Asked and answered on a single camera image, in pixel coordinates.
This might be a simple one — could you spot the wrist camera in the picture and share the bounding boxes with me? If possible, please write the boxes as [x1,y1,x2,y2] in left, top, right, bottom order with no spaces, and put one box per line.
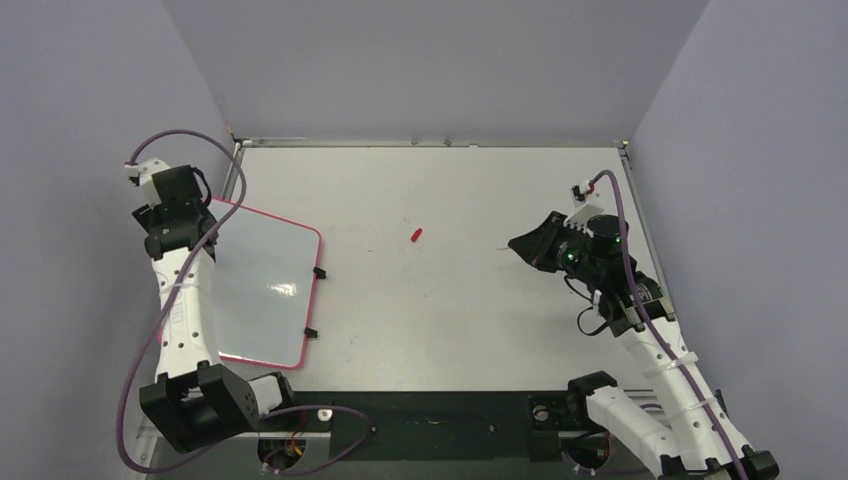
[124,157,170,208]
[564,180,604,231]

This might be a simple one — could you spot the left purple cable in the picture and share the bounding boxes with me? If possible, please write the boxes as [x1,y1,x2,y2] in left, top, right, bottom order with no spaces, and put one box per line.
[116,129,374,476]

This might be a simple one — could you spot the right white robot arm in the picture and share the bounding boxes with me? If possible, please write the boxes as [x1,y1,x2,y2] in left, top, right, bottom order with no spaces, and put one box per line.
[507,211,780,479]

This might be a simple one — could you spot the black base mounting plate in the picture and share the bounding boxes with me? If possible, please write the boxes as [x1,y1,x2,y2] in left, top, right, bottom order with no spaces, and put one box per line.
[259,390,614,467]

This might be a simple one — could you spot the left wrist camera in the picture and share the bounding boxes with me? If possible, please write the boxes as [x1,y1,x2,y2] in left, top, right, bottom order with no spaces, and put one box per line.
[124,157,170,208]

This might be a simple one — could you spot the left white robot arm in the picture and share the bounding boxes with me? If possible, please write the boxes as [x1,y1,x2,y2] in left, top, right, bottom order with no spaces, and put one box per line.
[125,159,299,453]

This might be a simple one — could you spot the pink framed whiteboard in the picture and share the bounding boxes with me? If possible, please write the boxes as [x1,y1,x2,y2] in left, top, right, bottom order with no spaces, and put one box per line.
[158,197,324,370]

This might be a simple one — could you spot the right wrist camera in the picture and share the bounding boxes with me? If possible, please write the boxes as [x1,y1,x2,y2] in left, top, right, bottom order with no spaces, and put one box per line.
[564,180,604,231]

